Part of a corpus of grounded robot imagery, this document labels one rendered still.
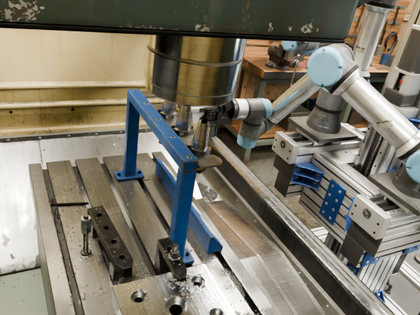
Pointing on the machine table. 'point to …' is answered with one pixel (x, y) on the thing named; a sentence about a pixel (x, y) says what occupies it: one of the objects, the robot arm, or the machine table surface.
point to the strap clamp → (164, 264)
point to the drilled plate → (130, 307)
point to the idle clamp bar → (106, 229)
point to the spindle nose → (194, 69)
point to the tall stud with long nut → (85, 234)
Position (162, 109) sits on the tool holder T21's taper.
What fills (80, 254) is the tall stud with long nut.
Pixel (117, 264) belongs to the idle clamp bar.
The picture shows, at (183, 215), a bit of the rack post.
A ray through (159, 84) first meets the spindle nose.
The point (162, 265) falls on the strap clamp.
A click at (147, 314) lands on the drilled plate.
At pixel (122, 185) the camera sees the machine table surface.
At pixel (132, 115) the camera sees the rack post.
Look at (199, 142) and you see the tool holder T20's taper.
